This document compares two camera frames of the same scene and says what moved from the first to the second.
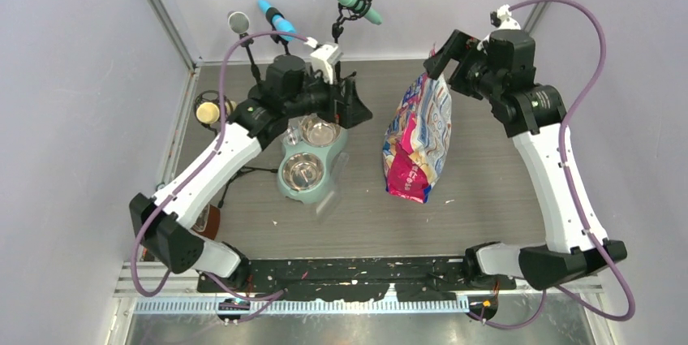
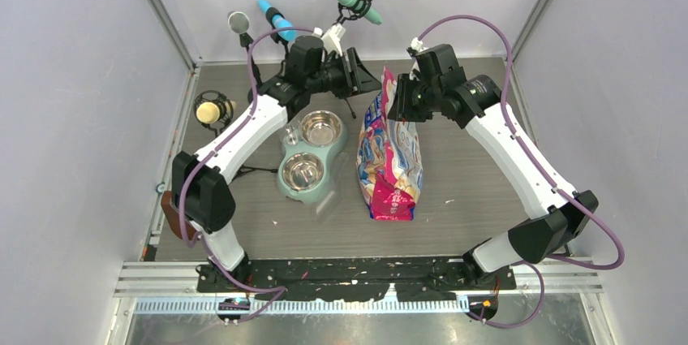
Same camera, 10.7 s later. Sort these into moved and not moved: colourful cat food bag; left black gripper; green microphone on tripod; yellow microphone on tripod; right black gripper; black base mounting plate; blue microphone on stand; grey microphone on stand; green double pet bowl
Moved: colourful cat food bag; right black gripper; left black gripper
Not moved: blue microphone on stand; grey microphone on stand; green microphone on tripod; green double pet bowl; black base mounting plate; yellow microphone on tripod
